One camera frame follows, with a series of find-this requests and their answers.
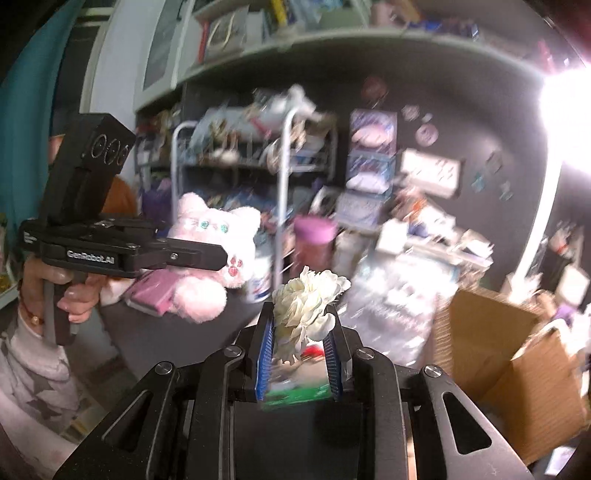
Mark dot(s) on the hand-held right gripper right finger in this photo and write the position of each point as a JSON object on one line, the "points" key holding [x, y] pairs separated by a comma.
{"points": [[333, 364]]}

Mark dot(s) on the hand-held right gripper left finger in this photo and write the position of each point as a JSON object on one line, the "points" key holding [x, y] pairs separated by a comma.
{"points": [[264, 364]]}

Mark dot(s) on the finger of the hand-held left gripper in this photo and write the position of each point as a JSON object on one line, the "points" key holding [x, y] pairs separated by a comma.
{"points": [[198, 256]]}

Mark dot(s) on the pink plush cat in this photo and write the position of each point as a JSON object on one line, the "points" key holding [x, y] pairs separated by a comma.
{"points": [[205, 295]]}

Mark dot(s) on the white fluffy fabric flower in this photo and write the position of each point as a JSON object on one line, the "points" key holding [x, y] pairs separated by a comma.
{"points": [[304, 300]]}

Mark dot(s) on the person's left forearm star-print sleeve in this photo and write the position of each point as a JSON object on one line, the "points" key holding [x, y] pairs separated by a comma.
{"points": [[37, 378]]}

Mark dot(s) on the person's left hand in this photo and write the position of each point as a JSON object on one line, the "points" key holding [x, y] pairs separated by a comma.
{"points": [[32, 290]]}

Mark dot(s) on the green printed box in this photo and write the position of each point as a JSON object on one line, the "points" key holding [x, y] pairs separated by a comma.
{"points": [[295, 392]]}

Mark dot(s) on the pink pouch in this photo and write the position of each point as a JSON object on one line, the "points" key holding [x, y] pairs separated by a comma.
{"points": [[154, 293]]}

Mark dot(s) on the orange cloth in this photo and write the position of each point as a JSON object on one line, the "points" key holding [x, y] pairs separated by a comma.
{"points": [[123, 196]]}

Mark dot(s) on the white tin can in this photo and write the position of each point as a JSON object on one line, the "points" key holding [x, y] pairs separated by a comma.
{"points": [[261, 277]]}

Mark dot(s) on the clear plastic bag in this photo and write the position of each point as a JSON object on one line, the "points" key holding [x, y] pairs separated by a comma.
{"points": [[397, 304]]}

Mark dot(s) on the white metal rack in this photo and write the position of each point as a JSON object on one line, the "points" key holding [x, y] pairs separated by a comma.
{"points": [[282, 184]]}

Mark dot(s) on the purple lidded cup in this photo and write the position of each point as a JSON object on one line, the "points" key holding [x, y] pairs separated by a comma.
{"points": [[314, 240]]}

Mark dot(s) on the teal curtain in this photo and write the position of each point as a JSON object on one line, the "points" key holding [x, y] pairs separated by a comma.
{"points": [[27, 115]]}

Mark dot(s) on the brown cardboard box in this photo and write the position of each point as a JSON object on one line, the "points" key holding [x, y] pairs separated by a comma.
{"points": [[503, 364]]}

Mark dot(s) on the stack of purple printed boxes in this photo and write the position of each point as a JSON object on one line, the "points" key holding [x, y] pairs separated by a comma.
{"points": [[371, 157]]}

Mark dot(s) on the white printed card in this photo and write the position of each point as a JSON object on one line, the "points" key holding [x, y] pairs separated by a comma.
{"points": [[429, 173]]}

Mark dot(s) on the bright lamp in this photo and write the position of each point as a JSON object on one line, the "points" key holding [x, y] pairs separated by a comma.
{"points": [[565, 106]]}

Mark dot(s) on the grey wall shelf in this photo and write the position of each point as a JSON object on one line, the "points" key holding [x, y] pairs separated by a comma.
{"points": [[351, 50]]}

